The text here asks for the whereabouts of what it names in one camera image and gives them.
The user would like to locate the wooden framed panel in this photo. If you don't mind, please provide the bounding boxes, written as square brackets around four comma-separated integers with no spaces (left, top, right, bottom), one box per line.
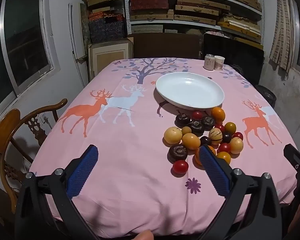
[88,37,135,82]

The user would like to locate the shelf of flat gift boxes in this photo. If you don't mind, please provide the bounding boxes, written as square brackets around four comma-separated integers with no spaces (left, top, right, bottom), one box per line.
[128,0,263,43]

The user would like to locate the blue patterned fabric boxes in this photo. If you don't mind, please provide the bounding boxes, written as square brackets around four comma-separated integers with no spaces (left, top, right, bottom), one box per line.
[88,19,127,44]

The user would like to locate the person's left hand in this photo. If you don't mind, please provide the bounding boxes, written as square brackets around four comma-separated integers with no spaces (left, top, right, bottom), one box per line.
[135,230,155,240]

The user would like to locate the large yellow plum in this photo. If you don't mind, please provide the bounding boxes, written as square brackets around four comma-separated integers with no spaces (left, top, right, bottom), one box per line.
[164,127,183,145]

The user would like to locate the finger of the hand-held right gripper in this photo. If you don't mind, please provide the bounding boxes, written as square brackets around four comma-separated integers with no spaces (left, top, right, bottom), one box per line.
[283,144,300,179]

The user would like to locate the yellow orange persimmon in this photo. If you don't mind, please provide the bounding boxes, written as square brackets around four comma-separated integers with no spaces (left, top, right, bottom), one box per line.
[182,133,201,150]

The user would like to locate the large red patterned box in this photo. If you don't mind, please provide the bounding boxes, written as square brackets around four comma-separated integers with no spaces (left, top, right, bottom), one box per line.
[129,0,169,12]

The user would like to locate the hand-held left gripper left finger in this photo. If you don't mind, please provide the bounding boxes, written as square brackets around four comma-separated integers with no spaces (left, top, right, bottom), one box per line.
[15,144,100,240]

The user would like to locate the aluminium frame window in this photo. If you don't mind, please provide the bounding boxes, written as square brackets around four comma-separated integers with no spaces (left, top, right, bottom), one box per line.
[0,0,61,115]

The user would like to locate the striped pepino melon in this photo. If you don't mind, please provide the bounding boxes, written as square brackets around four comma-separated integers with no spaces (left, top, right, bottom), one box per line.
[208,127,223,145]

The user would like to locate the black glossy panel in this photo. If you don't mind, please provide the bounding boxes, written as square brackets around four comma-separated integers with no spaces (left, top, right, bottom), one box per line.
[202,33,265,87]

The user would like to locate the white metal shelf rack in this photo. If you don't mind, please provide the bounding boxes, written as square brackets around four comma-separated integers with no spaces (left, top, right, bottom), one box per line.
[122,0,265,53]

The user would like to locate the printed paper cup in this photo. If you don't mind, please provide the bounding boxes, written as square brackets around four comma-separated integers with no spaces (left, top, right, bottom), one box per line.
[214,55,225,70]

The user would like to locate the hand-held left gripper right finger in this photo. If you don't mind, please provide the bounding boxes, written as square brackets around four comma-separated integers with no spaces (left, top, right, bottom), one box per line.
[199,145,283,240]

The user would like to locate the orange yellow cherry tomato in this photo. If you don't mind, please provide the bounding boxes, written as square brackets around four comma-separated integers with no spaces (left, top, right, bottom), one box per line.
[216,151,231,165]
[224,122,237,134]

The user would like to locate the carved wooden chair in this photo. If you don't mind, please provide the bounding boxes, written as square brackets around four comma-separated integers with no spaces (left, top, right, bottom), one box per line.
[0,99,68,214]

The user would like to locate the pale yellow plum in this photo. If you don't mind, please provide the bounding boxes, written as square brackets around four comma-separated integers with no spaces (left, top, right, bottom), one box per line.
[229,137,244,154]

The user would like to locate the dark brown water chestnut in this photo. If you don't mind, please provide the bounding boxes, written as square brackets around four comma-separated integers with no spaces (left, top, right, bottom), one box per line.
[187,120,205,135]
[167,144,188,163]
[201,116,216,131]
[174,114,192,127]

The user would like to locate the white oval plate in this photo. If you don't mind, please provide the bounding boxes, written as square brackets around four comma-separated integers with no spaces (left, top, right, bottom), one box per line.
[155,72,225,110]

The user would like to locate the checked hanging cloth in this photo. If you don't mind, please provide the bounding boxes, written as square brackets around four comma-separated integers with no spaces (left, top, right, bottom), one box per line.
[269,0,295,71]

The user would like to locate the white long board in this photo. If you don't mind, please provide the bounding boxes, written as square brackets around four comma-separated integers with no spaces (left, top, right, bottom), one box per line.
[68,3,90,87]

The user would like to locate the pink cloth bundle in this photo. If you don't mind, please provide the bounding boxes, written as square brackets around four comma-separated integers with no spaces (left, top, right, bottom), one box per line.
[204,31,231,38]

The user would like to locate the orange red fabric box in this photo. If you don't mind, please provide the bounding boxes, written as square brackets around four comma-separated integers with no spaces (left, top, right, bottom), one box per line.
[88,11,125,22]

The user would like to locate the black round stool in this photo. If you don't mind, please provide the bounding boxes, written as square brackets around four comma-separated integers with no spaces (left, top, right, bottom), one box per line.
[254,84,276,107]

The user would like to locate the orange mandarin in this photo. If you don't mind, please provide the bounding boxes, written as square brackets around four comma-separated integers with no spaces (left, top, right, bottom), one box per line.
[211,107,226,122]
[194,145,217,166]

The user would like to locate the beige drink can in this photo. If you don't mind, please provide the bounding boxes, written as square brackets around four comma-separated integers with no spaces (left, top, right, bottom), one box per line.
[204,54,215,70]

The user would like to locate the grey marble slab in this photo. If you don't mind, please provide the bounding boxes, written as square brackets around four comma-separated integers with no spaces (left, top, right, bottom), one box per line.
[79,3,92,46]

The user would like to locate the dark brown board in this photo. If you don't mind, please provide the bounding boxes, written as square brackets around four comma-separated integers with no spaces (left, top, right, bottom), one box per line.
[127,32,202,61]

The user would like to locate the pink deer print tablecloth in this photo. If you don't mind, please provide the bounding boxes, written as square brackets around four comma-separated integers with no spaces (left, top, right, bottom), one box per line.
[29,57,299,238]

